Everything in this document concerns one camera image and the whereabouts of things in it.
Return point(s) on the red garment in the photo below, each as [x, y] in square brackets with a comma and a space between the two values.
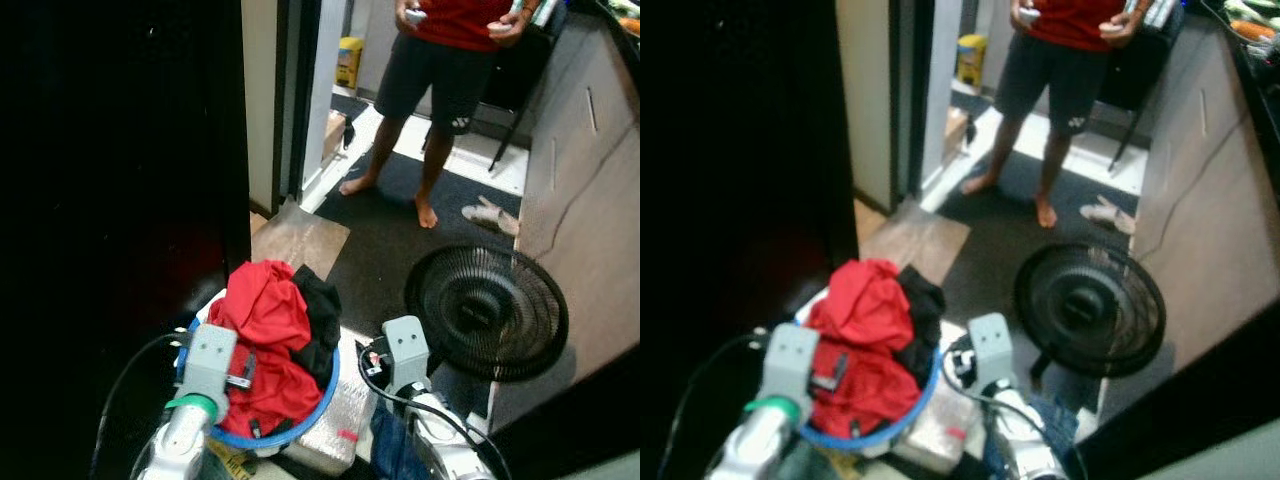
[265, 305]
[865, 305]

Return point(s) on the black garment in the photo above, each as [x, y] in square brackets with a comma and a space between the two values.
[320, 320]
[922, 315]

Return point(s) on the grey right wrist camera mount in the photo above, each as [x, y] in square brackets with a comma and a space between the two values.
[407, 350]
[990, 348]

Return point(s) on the person in red shirt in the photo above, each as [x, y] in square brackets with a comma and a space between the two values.
[455, 60]
[1070, 60]

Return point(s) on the brown cardboard box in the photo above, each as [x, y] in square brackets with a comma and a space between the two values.
[957, 133]
[333, 135]

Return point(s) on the black folding chair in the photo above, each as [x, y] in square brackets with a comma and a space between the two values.
[1140, 70]
[525, 70]

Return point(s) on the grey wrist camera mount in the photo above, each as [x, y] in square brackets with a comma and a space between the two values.
[407, 350]
[788, 362]
[990, 348]
[207, 360]

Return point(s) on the blue laundry basket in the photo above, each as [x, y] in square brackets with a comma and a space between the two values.
[318, 405]
[920, 410]

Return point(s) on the brown wooden board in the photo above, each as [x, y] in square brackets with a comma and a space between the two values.
[300, 240]

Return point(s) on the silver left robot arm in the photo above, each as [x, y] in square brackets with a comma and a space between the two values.
[750, 445]
[178, 440]

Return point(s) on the blue jeans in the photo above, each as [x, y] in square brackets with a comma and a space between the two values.
[392, 450]
[1055, 420]

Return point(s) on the orange vegetable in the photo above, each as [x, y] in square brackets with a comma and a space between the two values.
[1258, 29]
[630, 25]

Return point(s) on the dark floor mat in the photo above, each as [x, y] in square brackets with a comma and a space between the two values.
[385, 240]
[1000, 245]

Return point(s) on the yellow container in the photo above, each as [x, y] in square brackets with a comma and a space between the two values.
[971, 60]
[349, 62]

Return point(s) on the silver foil box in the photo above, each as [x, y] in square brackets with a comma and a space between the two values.
[935, 425]
[345, 420]

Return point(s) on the grey kitchen cabinet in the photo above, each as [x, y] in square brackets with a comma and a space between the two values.
[1210, 200]
[590, 200]

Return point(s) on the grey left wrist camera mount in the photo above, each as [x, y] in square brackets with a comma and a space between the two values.
[207, 360]
[788, 362]

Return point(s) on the black floor fan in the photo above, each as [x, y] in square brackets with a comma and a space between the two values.
[1090, 308]
[487, 312]

